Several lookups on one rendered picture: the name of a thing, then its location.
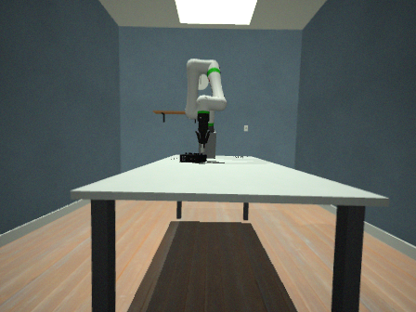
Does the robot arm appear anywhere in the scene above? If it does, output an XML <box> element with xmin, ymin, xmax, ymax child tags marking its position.
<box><xmin>185</xmin><ymin>59</ymin><xmax>227</xmax><ymax>133</ymax></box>

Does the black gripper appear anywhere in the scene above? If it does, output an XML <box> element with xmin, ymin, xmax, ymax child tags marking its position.
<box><xmin>196</xmin><ymin>122</ymin><xmax>211</xmax><ymax>152</ymax></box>

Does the black lighting desk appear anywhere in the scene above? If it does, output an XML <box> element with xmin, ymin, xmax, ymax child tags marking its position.
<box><xmin>179</xmin><ymin>152</ymin><xmax>207</xmax><ymax>163</ymax></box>

